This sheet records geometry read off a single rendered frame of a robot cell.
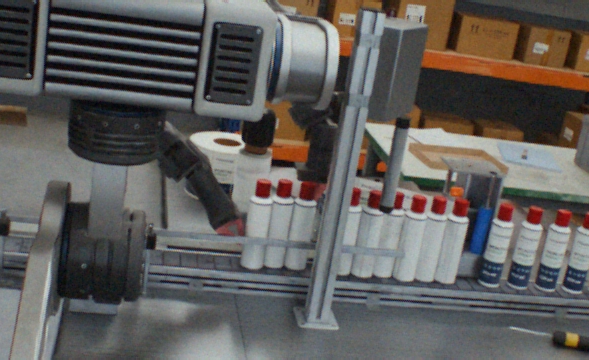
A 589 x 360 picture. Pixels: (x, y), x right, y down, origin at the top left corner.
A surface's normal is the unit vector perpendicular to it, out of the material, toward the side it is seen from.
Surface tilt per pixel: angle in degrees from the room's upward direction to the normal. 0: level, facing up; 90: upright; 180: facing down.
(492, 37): 90
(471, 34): 90
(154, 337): 0
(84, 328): 0
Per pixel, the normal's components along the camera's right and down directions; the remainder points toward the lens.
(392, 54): -0.44, 0.21
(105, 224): 0.15, 0.33
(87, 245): 0.21, -0.14
